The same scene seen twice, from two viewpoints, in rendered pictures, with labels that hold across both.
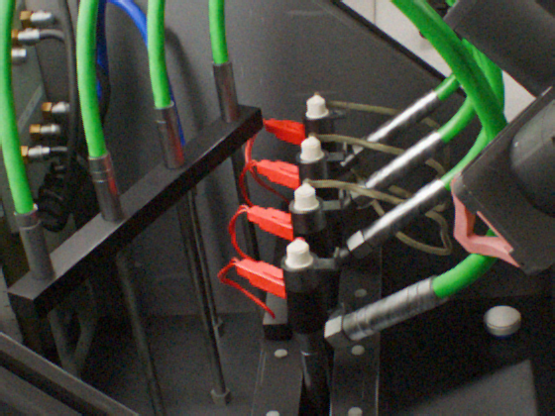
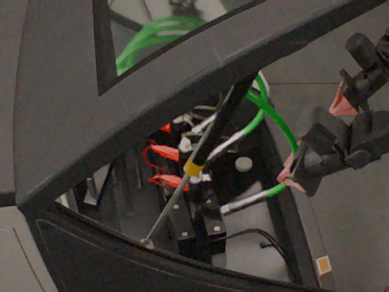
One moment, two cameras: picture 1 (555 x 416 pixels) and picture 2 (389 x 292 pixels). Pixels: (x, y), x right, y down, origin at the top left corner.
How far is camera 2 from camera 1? 66 cm
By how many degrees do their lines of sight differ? 21
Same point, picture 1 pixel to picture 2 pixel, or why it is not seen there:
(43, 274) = (95, 194)
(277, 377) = (179, 217)
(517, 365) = (254, 185)
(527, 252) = (309, 192)
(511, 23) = (317, 141)
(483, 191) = (299, 176)
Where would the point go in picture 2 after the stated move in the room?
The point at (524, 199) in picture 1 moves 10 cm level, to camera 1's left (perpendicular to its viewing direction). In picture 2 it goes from (308, 175) to (257, 196)
